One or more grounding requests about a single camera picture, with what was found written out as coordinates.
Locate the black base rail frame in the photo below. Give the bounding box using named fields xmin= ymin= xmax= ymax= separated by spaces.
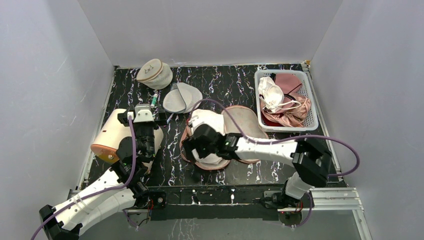
xmin=66 ymin=183 xmax=362 ymax=223

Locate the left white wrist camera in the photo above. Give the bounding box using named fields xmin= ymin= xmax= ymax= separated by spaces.
xmin=127 ymin=104 xmax=155 ymax=123

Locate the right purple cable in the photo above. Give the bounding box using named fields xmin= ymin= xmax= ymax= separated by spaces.
xmin=187 ymin=97 xmax=361 ymax=229

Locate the white bra in basket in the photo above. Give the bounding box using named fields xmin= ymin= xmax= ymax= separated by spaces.
xmin=258 ymin=76 xmax=301 ymax=114

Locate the white bra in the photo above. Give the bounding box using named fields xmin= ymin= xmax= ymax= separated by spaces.
xmin=187 ymin=109 xmax=225 ymax=168
xmin=258 ymin=76 xmax=301 ymax=114

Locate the small green white tube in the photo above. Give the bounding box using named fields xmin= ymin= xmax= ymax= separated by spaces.
xmin=150 ymin=93 xmax=159 ymax=108

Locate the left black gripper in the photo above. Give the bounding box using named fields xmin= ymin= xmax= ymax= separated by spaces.
xmin=121 ymin=104 xmax=167 ymax=161

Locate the white plastic basket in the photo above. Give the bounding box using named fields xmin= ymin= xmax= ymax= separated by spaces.
xmin=254 ymin=69 xmax=319 ymax=133

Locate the peach floral mesh laundry bag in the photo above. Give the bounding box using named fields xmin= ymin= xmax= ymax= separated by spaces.
xmin=179 ymin=105 xmax=269 ymax=162

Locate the pink satin garment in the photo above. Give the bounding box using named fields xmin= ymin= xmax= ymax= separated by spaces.
xmin=259 ymin=73 xmax=312 ymax=128

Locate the pink pen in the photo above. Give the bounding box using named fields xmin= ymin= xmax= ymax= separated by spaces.
xmin=167 ymin=113 xmax=174 ymax=124

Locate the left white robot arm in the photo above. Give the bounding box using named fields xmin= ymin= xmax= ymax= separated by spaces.
xmin=39 ymin=104 xmax=167 ymax=240

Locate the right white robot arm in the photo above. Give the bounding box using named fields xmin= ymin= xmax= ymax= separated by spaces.
xmin=182 ymin=124 xmax=332 ymax=207

